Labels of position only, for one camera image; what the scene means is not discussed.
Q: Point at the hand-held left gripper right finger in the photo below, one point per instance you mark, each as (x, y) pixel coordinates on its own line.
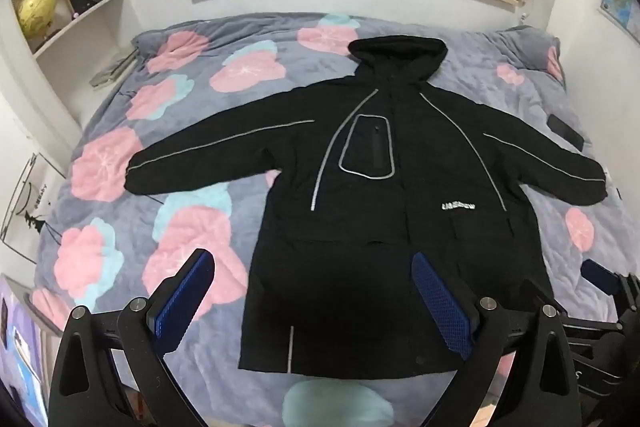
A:
(442, 302)

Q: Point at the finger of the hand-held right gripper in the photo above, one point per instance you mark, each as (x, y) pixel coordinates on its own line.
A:
(602, 278)

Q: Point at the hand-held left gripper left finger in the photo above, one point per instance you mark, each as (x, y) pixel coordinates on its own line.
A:
(172, 307)

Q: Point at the black hooded jacket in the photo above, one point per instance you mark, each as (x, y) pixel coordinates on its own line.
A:
(390, 187)

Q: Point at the black phone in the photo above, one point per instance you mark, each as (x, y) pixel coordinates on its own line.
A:
(566, 132)

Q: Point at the grey floral blanket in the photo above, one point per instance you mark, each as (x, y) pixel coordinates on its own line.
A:
(200, 117)

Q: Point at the flat lying book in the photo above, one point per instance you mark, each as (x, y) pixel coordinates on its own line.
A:
(112, 69)

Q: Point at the yellow globe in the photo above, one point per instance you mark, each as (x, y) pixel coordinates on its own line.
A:
(37, 9)

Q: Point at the purple wall poster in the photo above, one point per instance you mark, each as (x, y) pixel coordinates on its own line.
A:
(20, 347)

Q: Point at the ink drawing wall poster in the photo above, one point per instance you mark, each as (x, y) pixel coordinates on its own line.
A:
(30, 202)

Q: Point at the wall map poster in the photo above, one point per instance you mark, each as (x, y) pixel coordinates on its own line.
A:
(622, 7)

